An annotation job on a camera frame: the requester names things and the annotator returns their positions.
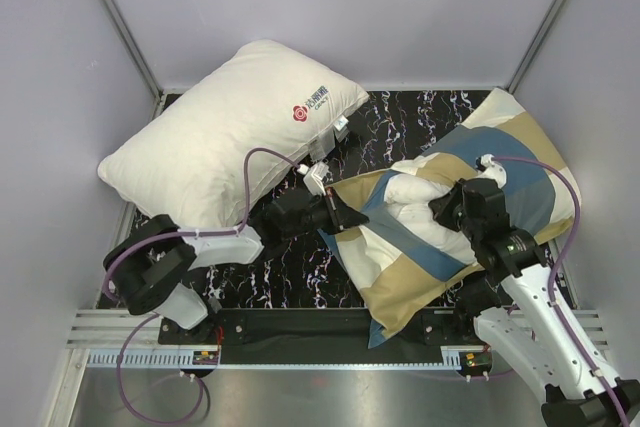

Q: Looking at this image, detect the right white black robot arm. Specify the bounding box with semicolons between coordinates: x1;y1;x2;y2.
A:
429;178;639;426

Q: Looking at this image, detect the purple floor cable loop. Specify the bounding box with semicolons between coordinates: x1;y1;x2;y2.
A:
115;311;211;426

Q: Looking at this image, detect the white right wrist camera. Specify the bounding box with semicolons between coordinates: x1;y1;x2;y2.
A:
476;154;507;188

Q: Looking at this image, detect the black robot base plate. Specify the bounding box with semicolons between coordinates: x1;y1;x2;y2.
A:
158;308;494;377

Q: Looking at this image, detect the blue beige patchwork pillowcase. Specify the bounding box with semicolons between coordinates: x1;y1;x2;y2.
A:
323;89;582;348

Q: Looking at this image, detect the plain white pillow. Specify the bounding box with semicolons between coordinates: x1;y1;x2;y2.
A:
97;40;369;229

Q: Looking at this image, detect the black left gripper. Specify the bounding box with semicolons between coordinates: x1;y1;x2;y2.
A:
283;187;366;240

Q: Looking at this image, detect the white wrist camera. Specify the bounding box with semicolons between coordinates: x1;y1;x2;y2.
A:
297;162;329;196
476;154;507;188

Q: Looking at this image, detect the aluminium frame post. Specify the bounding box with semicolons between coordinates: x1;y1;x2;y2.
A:
504;0;570;95
100;0;162;99

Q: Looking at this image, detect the aluminium frame post right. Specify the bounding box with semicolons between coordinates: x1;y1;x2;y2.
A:
504;0;570;95

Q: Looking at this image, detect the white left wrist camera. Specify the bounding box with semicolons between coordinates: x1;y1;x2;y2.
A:
297;162;329;196

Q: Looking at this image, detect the aluminium frame post left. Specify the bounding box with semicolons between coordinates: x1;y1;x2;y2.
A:
100;0;162;99

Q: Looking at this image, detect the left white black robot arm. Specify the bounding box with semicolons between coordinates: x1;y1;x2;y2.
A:
103;188;369;343

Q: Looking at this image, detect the white slotted cable duct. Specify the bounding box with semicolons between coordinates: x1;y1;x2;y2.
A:
87;349;219;369

